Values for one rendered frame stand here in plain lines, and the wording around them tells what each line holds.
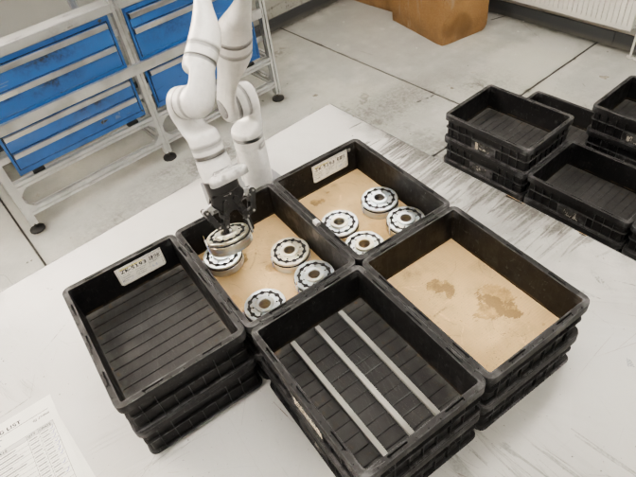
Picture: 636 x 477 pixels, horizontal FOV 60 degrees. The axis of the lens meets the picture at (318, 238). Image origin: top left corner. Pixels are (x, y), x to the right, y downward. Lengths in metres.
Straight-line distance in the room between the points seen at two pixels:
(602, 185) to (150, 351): 1.80
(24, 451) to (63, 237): 1.81
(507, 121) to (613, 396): 1.40
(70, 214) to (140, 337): 1.98
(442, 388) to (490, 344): 0.15
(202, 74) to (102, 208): 2.14
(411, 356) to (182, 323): 0.55
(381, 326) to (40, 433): 0.86
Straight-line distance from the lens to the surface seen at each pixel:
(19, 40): 2.93
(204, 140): 1.19
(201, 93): 1.16
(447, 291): 1.35
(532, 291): 1.35
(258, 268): 1.45
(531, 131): 2.47
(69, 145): 3.17
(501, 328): 1.30
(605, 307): 1.57
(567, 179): 2.42
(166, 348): 1.36
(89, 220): 3.22
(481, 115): 2.54
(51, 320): 1.76
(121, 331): 1.44
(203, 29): 1.22
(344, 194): 1.61
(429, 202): 1.47
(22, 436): 1.57
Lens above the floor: 1.88
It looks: 45 degrees down
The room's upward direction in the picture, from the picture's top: 10 degrees counter-clockwise
